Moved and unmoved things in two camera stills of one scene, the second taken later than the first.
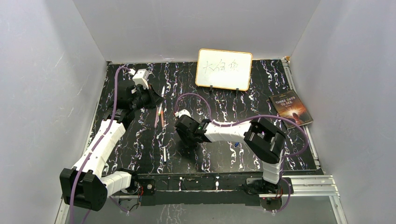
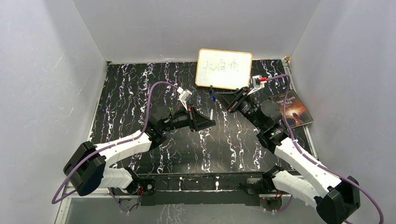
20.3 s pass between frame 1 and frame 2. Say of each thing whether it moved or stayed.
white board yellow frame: stayed
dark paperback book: stayed
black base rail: stayed
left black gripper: moved
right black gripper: moved
